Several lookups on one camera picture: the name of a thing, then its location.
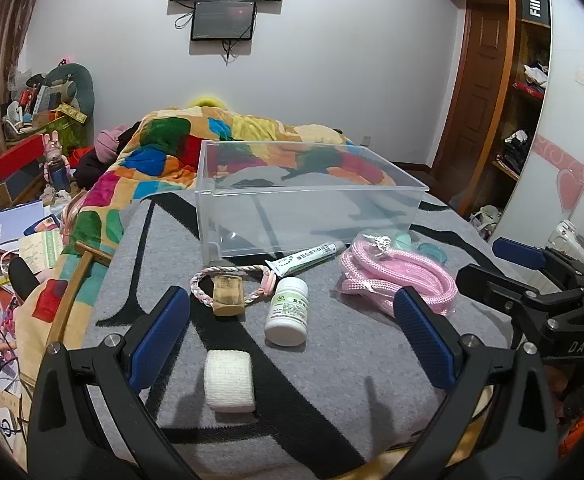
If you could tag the grey green plush toy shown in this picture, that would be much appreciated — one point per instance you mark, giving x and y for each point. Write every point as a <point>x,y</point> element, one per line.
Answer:
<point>79,77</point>

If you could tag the clear plastic storage box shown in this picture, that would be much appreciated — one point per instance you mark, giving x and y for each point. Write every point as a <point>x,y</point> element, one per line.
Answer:
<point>252,220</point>

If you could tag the brown wooden door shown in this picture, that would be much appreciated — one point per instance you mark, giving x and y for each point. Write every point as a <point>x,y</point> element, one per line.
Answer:
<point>476,90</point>

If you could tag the white plastic object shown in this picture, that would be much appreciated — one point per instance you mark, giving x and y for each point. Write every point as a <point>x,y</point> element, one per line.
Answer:
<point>566,237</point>

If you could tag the white pill bottle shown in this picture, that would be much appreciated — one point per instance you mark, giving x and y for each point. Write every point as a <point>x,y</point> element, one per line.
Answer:
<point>287,315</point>

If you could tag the dark clothes pile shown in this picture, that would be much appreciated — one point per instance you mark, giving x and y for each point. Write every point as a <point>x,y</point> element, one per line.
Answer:
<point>89,170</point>

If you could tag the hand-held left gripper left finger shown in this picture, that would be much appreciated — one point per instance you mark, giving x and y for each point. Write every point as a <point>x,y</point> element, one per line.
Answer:
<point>159,332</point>

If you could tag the green printed box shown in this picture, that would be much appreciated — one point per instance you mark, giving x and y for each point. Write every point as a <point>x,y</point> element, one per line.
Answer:
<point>67,127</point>

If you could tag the small brown pouch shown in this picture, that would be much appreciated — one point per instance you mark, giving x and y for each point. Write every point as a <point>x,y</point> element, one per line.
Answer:
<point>228,296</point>

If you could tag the wooden chair frame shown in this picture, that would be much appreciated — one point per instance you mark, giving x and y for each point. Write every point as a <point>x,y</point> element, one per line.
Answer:
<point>72,295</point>

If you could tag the black printed box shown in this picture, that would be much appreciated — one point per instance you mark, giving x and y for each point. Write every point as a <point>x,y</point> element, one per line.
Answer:
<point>535,4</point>

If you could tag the small black wall monitor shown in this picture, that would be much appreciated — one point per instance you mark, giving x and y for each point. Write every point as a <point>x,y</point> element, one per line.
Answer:
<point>223,20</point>

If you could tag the white wardrobe sliding door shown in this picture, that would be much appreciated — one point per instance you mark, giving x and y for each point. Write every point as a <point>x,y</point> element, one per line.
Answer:
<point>571,125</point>

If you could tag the white bandage roll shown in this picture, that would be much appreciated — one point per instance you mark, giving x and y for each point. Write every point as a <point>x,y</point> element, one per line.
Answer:
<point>229,382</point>

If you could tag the white handbag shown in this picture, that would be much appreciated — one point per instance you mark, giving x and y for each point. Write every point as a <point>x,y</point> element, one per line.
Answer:
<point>486,217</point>

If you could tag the white ointment tube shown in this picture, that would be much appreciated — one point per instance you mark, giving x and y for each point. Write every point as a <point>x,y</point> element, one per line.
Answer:
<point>302,257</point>

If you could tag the green white paper leaflet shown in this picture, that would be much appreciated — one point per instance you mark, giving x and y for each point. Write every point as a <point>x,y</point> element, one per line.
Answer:
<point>42,252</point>

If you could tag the pink knitted hat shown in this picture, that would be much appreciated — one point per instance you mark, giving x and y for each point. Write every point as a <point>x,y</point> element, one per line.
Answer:
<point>109,142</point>

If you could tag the grey black patterned blanket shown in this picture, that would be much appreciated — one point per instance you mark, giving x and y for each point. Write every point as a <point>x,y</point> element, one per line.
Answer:
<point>322,385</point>

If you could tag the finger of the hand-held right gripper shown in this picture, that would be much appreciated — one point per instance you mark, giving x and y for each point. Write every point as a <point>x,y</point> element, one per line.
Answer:
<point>519,254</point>
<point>491,287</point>

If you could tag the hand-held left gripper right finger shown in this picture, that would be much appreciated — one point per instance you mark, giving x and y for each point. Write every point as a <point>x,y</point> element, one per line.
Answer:
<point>424,332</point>

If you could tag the yellow pillow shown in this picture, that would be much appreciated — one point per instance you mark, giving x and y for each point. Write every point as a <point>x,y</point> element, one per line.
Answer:
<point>208,102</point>

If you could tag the pink rabbit toy bottle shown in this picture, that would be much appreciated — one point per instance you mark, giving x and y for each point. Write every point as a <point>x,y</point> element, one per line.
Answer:
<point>56,162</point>

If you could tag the wooden wardrobe shelves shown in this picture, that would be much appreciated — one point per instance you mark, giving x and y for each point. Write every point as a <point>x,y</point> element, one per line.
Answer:
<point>524,110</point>

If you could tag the colourful patchwork blanket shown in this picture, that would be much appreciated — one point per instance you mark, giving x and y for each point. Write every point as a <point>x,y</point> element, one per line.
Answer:
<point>162,160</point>

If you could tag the red box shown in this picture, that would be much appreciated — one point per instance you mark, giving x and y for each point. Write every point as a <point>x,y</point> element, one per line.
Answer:
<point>19,157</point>

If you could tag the blue notebook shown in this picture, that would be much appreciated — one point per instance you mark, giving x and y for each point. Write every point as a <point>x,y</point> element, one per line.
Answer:
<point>12,225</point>

